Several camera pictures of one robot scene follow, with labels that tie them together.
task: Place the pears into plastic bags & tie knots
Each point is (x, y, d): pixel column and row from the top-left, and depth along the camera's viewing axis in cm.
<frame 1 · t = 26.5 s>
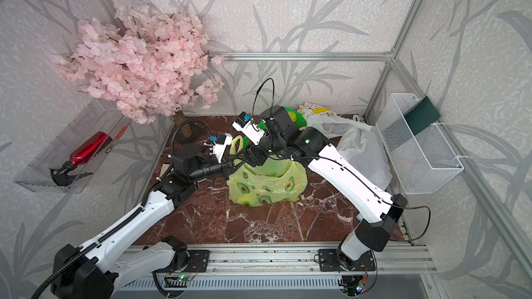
left hand: (247, 160, 69), fingers closed
right hand: (242, 146, 65), fingers open
green avocado print plastic bag: (271, 180, 74), point 21 cm above the table
white plastic bag near: (364, 147, 100), point 8 cm above the table
patterned white plastic bag: (314, 110, 104), point 16 cm above the table

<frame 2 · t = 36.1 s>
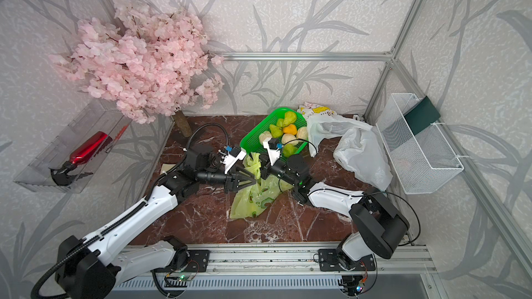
left hand: (250, 180, 68), fingers open
right hand: (250, 153, 74), fingers closed
green avocado print plastic bag: (251, 200, 77), point 14 cm above the table
green pear top: (289, 118, 110), point 9 cm above the table
green pear front: (280, 122, 111), point 7 cm above the table
green pear with stem: (276, 132, 108), point 6 cm above the table
orange pear: (291, 129, 109), point 7 cm above the table
white pear: (264, 136, 106), point 6 cm above the table
white pear upper: (289, 136, 106), point 6 cm above the table
white pear far: (302, 133, 107), point 7 cm above the table
the other named things where they were.

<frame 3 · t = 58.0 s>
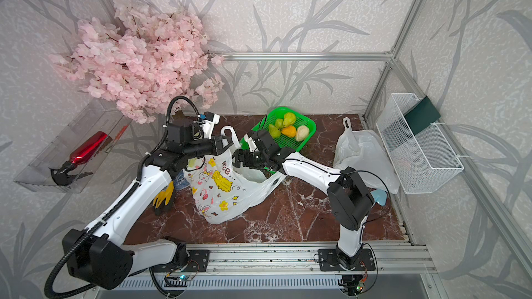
left hand: (233, 141, 74), fingers closed
right hand: (235, 160, 81), fingers open
patterned white plastic bag: (220, 192, 79), point 14 cm above the table
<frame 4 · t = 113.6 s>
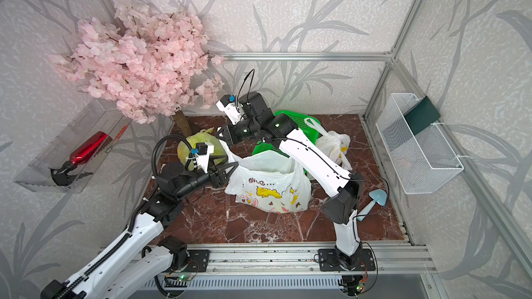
left hand: (232, 163, 70), fingers open
right hand: (215, 135, 66), fingers closed
